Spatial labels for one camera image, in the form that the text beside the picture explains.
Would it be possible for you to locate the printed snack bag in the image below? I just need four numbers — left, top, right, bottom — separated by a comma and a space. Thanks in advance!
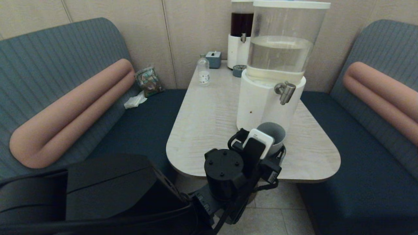
135, 66, 165, 98

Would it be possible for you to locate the blue-grey tissue box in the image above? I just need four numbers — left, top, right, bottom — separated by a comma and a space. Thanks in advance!
206, 51, 222, 69

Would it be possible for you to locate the pink bolster cushion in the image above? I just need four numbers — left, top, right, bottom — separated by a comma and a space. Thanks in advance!
342, 61, 418, 147
9, 59, 136, 169

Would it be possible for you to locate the clear plastic bottle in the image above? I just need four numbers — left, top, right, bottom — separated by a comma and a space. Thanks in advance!
197, 54, 210, 86

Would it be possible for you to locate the dark beverage dispenser white base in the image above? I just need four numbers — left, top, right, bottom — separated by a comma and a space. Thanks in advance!
227, 0, 255, 70

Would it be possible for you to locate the grey plastic cup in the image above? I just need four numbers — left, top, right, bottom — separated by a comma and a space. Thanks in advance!
256, 122, 286, 155

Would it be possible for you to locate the blue upholstered booth sofa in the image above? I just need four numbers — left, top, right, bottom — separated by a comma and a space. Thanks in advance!
296, 19, 418, 235
0, 17, 188, 183

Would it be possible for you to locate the crumpled white tissue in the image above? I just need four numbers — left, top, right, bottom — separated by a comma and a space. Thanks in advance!
123, 91, 148, 109

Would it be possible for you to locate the steel water dispenser tap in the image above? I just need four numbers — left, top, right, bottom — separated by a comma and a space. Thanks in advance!
274, 81, 297, 105

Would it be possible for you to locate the clear water dispenser white base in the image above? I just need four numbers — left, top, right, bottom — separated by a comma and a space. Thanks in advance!
236, 1, 331, 141

